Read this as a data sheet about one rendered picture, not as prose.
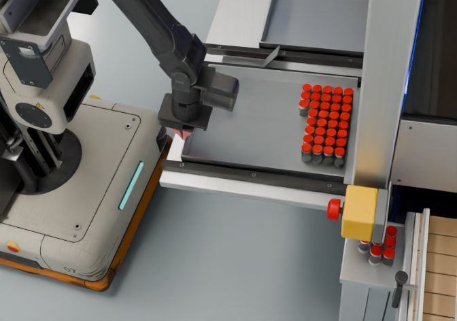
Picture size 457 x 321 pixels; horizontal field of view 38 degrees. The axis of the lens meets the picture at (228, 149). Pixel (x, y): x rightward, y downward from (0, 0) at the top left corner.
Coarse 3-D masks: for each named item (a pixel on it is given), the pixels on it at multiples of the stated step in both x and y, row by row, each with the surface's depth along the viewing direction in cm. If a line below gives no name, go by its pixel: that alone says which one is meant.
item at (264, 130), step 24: (240, 72) 151; (264, 72) 149; (288, 72) 148; (240, 96) 150; (264, 96) 149; (288, 96) 148; (216, 120) 146; (240, 120) 146; (264, 120) 145; (288, 120) 144; (192, 144) 143; (216, 144) 142; (240, 144) 142; (264, 144) 141; (288, 144) 141; (240, 168) 136; (264, 168) 134; (288, 168) 133; (312, 168) 136; (336, 168) 136
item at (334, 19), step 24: (288, 0) 166; (312, 0) 165; (336, 0) 164; (360, 0) 163; (264, 24) 157; (288, 24) 161; (312, 24) 160; (336, 24) 159; (360, 24) 158; (264, 48) 155; (288, 48) 153; (312, 48) 152; (336, 48) 150; (360, 48) 154
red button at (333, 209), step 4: (332, 200) 117; (336, 200) 117; (340, 200) 117; (328, 204) 117; (332, 204) 116; (336, 204) 116; (340, 204) 118; (328, 208) 116; (332, 208) 116; (336, 208) 116; (340, 208) 117; (328, 212) 116; (332, 212) 116; (336, 212) 116; (340, 212) 117; (328, 216) 117; (332, 216) 116; (336, 216) 116; (336, 220) 117
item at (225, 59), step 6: (276, 48) 150; (270, 54) 152; (276, 54) 148; (222, 60) 156; (228, 60) 156; (234, 60) 156; (240, 60) 156; (246, 60) 156; (252, 60) 155; (258, 60) 155; (264, 60) 155; (270, 60) 150; (258, 66) 154; (264, 66) 153
